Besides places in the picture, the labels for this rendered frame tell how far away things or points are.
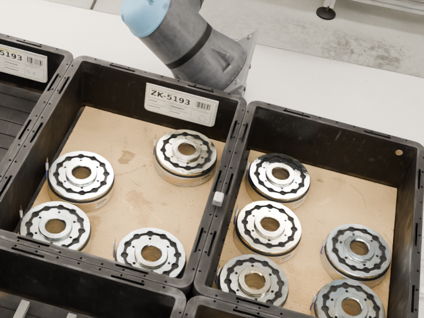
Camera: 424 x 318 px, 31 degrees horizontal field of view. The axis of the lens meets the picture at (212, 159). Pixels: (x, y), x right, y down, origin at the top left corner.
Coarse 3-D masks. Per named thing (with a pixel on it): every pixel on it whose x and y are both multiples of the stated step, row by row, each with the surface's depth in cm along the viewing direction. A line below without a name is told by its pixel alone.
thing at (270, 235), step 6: (258, 216) 117; (264, 216) 118; (270, 216) 118; (276, 216) 118; (258, 222) 116; (276, 222) 118; (282, 222) 117; (258, 228) 116; (282, 228) 116; (264, 234) 115; (270, 234) 115; (276, 234) 115; (282, 234) 116
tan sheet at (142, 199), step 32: (96, 128) 131; (128, 128) 132; (160, 128) 133; (128, 160) 127; (128, 192) 122; (160, 192) 123; (192, 192) 124; (96, 224) 117; (128, 224) 117; (160, 224) 118; (192, 224) 119
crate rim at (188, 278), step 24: (72, 72) 125; (120, 72) 127; (144, 72) 127; (216, 96) 126; (240, 96) 126; (48, 120) 117; (240, 120) 122; (24, 144) 112; (0, 192) 106; (24, 240) 101; (96, 264) 100; (120, 264) 100; (192, 264) 102
